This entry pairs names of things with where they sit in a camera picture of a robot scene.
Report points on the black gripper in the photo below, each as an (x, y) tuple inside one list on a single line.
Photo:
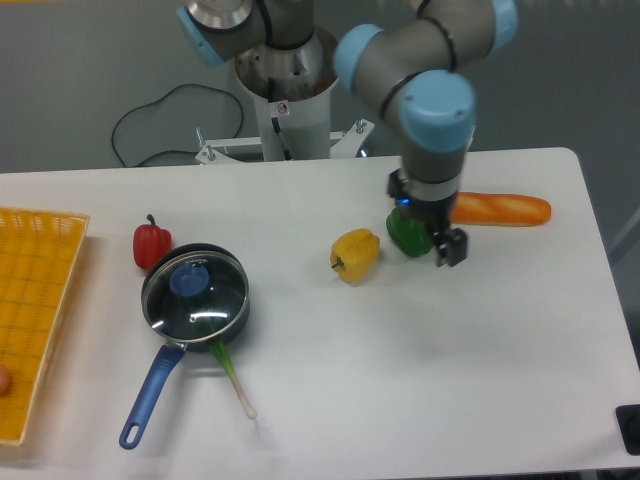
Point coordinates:
[(432, 205)]

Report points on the glass pot lid blue knob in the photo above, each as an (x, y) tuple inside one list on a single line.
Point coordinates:
[(195, 295)]

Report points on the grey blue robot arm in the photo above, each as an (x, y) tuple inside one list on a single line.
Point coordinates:
[(409, 78)]

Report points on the green bell pepper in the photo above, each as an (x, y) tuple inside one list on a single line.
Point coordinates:
[(408, 235)]

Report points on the orange baguette bread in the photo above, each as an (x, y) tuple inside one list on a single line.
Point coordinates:
[(504, 210)]

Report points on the yellow bell pepper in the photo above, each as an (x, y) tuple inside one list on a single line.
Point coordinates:
[(354, 253)]

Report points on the black box at table edge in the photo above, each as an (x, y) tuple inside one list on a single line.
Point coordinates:
[(628, 418)]

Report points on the green spring onion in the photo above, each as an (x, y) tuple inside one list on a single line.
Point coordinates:
[(235, 375)]

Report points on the red bell pepper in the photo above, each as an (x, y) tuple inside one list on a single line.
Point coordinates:
[(150, 243)]

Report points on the yellow woven basket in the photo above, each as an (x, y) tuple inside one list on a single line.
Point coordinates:
[(39, 251)]

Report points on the white table leg bracket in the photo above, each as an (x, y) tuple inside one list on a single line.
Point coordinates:
[(470, 138)]

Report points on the dark saucepan blue handle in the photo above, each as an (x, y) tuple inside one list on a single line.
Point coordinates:
[(168, 356)]

